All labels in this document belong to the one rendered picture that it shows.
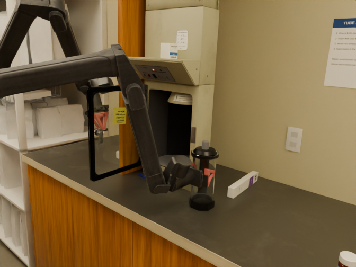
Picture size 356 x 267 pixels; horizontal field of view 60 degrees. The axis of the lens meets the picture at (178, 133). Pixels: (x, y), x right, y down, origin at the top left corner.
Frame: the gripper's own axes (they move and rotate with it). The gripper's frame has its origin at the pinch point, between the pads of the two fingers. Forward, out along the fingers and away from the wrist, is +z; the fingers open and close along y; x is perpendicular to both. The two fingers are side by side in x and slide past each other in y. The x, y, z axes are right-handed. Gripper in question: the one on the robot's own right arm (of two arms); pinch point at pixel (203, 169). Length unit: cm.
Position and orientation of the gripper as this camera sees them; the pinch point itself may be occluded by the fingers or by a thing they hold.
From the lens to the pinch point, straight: 123.3
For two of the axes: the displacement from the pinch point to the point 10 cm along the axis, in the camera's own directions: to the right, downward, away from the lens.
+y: -7.6, -1.8, 6.3
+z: 6.5, -1.7, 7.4
